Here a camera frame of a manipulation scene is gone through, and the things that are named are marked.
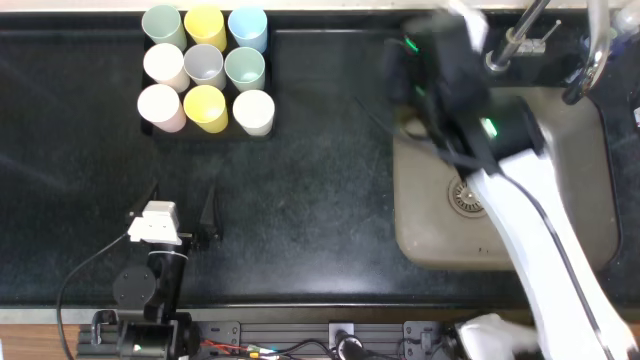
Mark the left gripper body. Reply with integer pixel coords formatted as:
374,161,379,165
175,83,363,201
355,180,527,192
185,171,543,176
177,231,211,251

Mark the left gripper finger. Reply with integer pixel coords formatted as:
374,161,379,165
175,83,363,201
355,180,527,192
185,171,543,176
127,179,160,221
197,182,224,241

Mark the pink cup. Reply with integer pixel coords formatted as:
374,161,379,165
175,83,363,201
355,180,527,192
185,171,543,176
137,83,188,134

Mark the yellow cup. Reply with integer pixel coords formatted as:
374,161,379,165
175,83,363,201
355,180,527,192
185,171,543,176
183,84,230,135
183,5,228,53

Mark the white cup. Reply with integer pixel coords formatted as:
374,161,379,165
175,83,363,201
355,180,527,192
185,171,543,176
232,89,276,137
143,43,191,95

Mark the grey cup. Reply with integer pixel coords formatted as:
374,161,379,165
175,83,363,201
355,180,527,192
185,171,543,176
183,43,228,91

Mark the green cup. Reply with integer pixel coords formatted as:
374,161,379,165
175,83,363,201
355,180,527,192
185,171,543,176
141,4,189,51
224,47,267,94

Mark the black tray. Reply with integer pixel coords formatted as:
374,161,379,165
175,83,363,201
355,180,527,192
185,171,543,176
140,14,276,141

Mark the blue cup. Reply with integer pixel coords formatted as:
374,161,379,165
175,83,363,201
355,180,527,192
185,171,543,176
227,6,269,54

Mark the steel sink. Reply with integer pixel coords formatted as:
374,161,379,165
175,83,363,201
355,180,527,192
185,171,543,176
392,87,621,274

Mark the steel tap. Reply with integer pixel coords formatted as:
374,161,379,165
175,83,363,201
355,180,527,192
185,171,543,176
483,0,614,106

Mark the blue soap bottle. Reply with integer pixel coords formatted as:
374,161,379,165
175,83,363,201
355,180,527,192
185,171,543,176
607,2,640,56

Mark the mounting rail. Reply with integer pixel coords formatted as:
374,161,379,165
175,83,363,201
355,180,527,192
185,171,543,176
77,309,461,360

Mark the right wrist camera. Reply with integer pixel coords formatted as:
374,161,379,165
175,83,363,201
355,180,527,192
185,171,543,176
447,1,489,54

